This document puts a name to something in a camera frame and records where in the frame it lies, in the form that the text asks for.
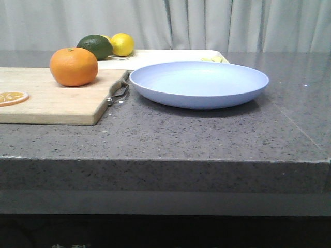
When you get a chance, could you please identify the light blue plate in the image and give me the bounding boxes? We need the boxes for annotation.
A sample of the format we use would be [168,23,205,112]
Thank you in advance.
[130,61,269,110]

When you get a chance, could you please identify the orange fruit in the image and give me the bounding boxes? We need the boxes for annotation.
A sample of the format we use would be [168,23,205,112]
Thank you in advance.
[49,48,98,87]

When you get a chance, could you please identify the white tray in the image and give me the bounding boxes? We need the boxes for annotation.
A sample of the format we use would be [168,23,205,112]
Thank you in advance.
[98,50,228,71]

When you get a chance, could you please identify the pale yellow food pieces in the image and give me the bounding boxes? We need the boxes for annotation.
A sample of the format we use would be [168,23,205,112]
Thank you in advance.
[201,57,223,63]

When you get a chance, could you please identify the yellow lemon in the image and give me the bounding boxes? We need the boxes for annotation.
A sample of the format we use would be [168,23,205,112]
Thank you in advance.
[110,33,134,56]

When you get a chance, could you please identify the green lime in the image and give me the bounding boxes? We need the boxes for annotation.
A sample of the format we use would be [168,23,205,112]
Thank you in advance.
[77,34,113,60]

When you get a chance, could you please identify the wooden cutting board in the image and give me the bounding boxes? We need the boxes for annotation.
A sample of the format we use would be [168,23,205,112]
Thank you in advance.
[1,67,128,125]

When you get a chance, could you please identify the white curtain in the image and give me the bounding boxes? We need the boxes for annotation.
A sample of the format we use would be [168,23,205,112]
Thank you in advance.
[1,1,330,53]

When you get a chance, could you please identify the orange slice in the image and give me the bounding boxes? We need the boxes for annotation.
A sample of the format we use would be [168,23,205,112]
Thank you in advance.
[1,91,29,107]

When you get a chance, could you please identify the grey cutting board strap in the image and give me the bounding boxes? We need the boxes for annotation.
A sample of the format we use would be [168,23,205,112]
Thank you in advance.
[107,77,130,106]

